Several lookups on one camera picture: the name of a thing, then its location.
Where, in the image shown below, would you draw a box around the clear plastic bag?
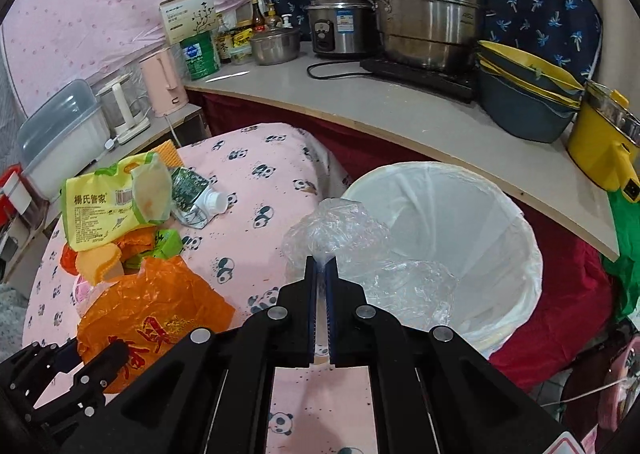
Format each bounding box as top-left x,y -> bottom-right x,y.
281,199 -> 459,331

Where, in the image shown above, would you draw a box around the orange plastic bag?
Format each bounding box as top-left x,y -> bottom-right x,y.
77,256 -> 235,394

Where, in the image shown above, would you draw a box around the green spouted pouch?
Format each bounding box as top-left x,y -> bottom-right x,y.
170,167 -> 229,230

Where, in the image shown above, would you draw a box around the green snack wrapper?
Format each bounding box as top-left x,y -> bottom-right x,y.
119,228 -> 182,271

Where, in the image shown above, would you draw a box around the white lined trash bin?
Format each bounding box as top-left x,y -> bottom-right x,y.
343,162 -> 544,356

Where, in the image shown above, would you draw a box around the pink panda tablecloth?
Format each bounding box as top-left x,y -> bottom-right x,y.
23,124 -> 380,453

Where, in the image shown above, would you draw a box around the yellow snack bag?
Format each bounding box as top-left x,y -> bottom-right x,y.
62,152 -> 172,253

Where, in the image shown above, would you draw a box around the orange sponge cloth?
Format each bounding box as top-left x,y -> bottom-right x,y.
151,140 -> 184,168

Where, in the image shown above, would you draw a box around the black induction cooker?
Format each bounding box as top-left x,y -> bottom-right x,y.
360,58 -> 475,103

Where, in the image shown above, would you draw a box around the red white container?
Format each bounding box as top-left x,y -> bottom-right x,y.
0,164 -> 41,230

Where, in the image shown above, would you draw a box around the small steel bowl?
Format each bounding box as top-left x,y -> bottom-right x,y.
250,28 -> 300,66

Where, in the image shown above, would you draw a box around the pink electric kettle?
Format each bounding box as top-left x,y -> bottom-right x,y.
140,47 -> 188,117

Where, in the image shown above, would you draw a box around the glass white kettle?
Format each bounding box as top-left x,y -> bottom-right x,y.
96,73 -> 151,145

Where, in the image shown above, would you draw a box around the yellow condiment jar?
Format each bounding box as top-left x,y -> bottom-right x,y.
229,20 -> 254,64

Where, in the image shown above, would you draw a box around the steel rice cooker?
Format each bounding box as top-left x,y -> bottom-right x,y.
306,0 -> 376,58

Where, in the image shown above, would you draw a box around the green tin can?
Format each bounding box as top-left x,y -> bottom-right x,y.
180,31 -> 219,81

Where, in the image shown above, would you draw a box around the blue yellow stacked basins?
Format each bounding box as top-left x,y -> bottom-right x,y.
476,40 -> 585,143

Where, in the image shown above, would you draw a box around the dark sauce bottle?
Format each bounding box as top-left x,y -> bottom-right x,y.
252,0 -> 267,32

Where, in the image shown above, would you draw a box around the large steel steamer pot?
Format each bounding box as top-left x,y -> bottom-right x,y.
367,0 -> 486,71

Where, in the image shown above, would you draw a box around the clear lid storage box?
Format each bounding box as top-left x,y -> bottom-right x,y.
17,80 -> 111,201

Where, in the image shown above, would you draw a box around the green plastic bag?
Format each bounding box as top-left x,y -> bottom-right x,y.
602,190 -> 640,321

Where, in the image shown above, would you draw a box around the beige cardboard box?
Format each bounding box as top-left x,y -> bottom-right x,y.
160,0 -> 217,45

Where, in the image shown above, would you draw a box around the yellow electric pot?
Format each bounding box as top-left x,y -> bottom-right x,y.
566,81 -> 639,203

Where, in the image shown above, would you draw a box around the black power cable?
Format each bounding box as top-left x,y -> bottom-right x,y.
305,59 -> 374,82

